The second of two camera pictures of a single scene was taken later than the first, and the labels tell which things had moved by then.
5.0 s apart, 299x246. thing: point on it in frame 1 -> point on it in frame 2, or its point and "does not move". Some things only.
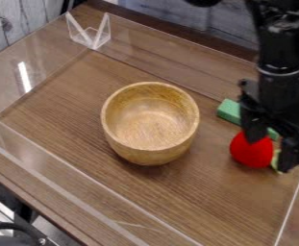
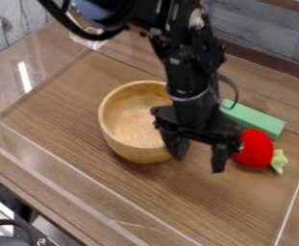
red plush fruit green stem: x=253 y=155 does not move
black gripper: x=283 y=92 -> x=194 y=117
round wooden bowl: x=150 y=119 does not move
